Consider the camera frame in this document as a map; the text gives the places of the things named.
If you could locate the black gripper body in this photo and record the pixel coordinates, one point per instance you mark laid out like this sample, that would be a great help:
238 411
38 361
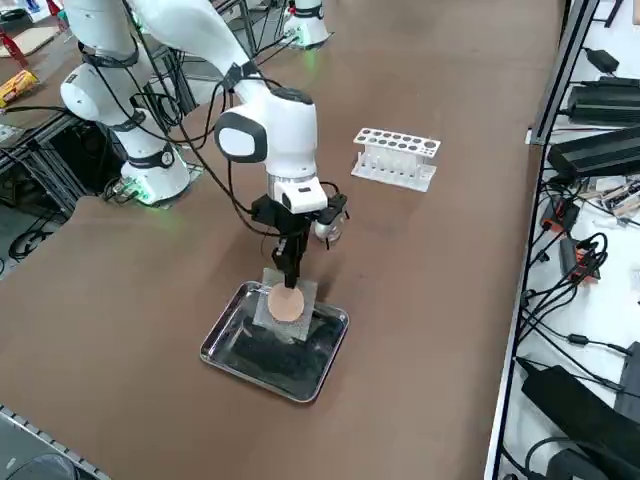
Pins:
272 212

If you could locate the glass alcohol lamp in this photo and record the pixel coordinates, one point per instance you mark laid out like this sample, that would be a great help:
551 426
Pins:
327 232

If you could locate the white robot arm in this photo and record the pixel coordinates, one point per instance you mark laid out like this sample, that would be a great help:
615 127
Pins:
280 130
310 22

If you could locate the steel tray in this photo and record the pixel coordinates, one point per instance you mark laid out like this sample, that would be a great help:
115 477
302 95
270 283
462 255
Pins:
280 360

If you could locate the white test tube rack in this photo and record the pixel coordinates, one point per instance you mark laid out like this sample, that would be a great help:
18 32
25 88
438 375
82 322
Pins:
395 160

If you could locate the red black power strip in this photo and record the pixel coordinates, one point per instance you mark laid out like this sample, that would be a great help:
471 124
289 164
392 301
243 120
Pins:
560 215

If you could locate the black orange power strip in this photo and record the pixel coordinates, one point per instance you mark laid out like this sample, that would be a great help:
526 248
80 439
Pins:
580 262

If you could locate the yellow snack packet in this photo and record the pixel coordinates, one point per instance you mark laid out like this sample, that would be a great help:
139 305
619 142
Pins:
17 87

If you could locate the wooden cutting board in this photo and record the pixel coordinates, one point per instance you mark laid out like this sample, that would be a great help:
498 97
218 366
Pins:
35 40

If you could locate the large black ridged power supply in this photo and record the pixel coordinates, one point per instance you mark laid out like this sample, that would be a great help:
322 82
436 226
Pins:
600 150

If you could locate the slim black power adapter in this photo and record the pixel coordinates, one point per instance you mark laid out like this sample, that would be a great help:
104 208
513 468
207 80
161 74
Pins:
605 102

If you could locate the small black adapter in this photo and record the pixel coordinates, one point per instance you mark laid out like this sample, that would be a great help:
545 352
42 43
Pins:
602 59

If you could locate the aluminium side rail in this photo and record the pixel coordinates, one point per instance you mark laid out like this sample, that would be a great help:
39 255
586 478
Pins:
50 440

